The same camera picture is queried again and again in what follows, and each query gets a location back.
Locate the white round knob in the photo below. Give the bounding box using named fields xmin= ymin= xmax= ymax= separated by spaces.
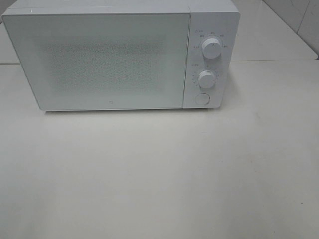
xmin=198 ymin=70 xmax=216 ymax=89
xmin=201 ymin=36 xmax=222 ymax=59

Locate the white round door button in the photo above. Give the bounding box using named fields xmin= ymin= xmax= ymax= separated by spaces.
xmin=195 ymin=93 xmax=210 ymax=105

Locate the white microwave oven body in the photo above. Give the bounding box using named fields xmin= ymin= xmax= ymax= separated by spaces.
xmin=1 ymin=0 xmax=240 ymax=109

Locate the white microwave door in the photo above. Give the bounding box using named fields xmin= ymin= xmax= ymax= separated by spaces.
xmin=3 ymin=13 xmax=190 ymax=111

